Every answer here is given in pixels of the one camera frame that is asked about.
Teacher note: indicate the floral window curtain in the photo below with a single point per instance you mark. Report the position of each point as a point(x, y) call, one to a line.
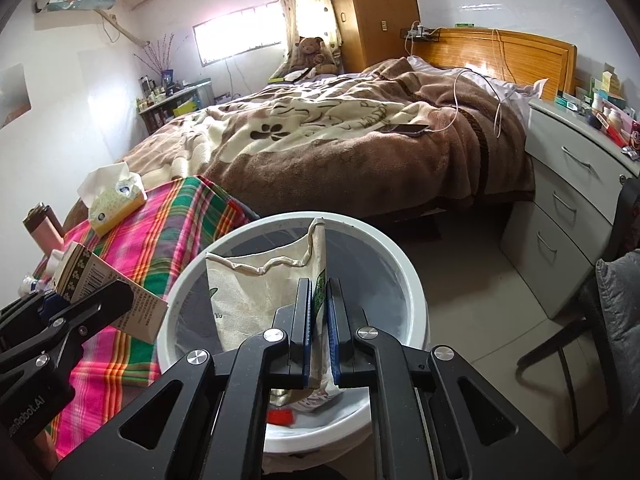
point(309, 19)

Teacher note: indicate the pink brown lidded mug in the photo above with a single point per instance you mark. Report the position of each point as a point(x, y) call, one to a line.
point(43, 226)

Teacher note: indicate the wooden bed headboard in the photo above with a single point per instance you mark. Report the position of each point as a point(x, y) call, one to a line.
point(511, 56)

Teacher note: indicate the grey drawer nightstand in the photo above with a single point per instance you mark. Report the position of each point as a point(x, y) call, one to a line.
point(554, 240)

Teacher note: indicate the black chair with cushion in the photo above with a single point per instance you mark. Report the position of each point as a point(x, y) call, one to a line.
point(588, 303)

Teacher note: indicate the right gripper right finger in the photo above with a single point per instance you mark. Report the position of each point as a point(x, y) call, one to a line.
point(342, 319)

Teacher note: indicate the silver wall panel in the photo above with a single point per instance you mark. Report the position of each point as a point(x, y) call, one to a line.
point(14, 95)

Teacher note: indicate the orange wooden wardrobe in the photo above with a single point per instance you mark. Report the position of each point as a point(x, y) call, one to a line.
point(371, 30)

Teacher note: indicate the cluttered grey shelf desk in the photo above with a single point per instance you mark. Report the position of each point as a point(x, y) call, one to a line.
point(161, 108)

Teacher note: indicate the cola plastic bottle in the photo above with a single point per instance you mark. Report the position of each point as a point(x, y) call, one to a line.
point(280, 412)

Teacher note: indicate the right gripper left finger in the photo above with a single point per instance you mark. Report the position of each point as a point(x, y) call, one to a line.
point(300, 336)

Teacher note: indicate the yellow tissue pack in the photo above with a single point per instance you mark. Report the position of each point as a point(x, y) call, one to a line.
point(111, 194)

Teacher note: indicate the white plastic bottle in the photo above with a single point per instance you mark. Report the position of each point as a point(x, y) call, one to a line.
point(30, 284)

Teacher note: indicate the dried branch vase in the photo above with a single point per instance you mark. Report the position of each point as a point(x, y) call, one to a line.
point(156, 55)

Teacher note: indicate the brown teddy bear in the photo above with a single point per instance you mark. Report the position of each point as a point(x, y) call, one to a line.
point(313, 55)

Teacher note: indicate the black smartphone on bed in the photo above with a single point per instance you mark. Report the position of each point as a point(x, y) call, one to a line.
point(412, 130)

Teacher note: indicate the white barcode carton box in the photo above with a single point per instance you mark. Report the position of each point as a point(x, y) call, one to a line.
point(82, 276)

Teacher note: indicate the brown beige floral blanket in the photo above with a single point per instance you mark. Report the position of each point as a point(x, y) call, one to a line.
point(316, 146)

